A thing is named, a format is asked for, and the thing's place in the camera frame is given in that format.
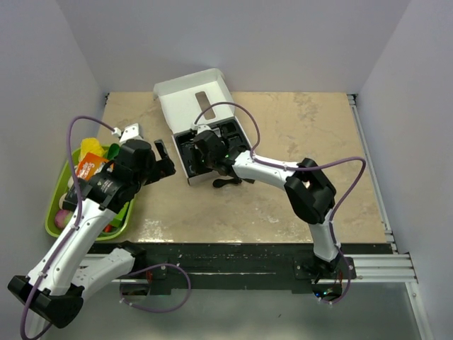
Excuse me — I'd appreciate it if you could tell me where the black product box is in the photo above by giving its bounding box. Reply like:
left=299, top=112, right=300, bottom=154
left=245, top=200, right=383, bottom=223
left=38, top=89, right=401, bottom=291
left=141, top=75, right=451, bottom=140
left=61, top=178, right=88, bottom=212

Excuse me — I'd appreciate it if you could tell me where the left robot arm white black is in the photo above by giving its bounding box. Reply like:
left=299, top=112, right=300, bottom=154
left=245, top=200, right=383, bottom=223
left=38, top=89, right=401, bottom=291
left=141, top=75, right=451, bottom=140
left=8, top=139, right=176, bottom=339

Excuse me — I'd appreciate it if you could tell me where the green plush toy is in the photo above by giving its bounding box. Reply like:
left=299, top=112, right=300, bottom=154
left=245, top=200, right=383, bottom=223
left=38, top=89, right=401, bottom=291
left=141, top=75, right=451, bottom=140
left=105, top=143, right=120, bottom=162

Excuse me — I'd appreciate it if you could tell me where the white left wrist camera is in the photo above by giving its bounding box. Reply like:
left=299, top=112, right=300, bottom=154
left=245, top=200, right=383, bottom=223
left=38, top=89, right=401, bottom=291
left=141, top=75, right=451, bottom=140
left=111, top=123, right=143, bottom=145

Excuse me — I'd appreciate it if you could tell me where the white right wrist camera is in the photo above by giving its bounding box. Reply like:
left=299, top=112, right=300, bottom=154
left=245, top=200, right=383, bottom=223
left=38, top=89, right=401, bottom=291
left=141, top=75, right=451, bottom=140
left=191, top=123, right=212, bottom=134

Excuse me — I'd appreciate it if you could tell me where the green plastic tray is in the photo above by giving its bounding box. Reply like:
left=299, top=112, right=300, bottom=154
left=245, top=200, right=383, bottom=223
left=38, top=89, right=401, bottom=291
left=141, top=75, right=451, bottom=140
left=45, top=144, right=135, bottom=242

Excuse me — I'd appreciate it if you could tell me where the pink ball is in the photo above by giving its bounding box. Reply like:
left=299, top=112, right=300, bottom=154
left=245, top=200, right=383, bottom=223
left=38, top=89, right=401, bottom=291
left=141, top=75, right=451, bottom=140
left=54, top=210, right=73, bottom=230

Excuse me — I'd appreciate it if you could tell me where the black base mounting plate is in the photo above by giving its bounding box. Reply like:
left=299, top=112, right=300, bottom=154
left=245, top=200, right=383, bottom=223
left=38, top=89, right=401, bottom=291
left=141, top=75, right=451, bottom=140
left=84, top=242, right=355, bottom=295

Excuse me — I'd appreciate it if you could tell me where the white cardboard box lid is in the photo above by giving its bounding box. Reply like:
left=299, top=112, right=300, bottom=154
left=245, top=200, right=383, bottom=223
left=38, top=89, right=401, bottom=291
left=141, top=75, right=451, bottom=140
left=154, top=68, right=238, bottom=186

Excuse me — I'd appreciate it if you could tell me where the yellow plush toy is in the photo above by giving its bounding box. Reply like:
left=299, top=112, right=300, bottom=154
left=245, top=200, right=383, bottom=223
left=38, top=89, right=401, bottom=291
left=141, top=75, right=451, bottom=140
left=79, top=137, right=105, bottom=160

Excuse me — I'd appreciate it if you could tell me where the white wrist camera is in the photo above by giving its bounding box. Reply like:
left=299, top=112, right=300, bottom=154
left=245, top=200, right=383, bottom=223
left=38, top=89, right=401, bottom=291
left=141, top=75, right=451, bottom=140
left=111, top=123, right=143, bottom=145
left=191, top=123, right=212, bottom=134

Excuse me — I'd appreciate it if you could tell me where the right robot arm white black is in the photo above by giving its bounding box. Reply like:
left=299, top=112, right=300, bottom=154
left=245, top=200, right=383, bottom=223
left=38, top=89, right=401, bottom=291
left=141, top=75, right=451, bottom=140
left=193, top=130, right=352, bottom=279

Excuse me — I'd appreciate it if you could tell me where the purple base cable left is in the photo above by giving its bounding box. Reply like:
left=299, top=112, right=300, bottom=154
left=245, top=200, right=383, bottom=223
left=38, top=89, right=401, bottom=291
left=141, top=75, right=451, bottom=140
left=119, top=265, right=193, bottom=313

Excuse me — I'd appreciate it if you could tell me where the orange razor package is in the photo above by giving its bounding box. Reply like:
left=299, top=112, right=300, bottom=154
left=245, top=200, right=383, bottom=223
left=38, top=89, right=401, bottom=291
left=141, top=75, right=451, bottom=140
left=76, top=152, right=108, bottom=181

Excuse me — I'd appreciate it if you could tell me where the black plastic insert tray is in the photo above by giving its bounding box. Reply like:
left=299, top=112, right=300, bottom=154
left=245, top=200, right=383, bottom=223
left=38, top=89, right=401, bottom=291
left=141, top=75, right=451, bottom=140
left=173, top=118, right=251, bottom=182

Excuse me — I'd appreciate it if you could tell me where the aluminium frame rail right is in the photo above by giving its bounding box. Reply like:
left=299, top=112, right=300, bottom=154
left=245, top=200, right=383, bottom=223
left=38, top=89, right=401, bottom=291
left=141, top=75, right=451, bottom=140
left=347, top=94, right=434, bottom=339

